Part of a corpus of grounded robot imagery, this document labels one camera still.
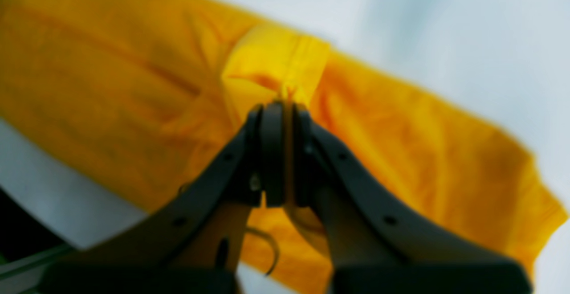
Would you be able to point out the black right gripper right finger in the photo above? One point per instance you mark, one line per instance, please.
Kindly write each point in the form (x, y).
(379, 245)

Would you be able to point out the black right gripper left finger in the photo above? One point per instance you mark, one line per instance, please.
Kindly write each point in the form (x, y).
(193, 244)

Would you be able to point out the orange yellow t-shirt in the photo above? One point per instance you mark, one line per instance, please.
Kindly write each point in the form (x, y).
(140, 95)

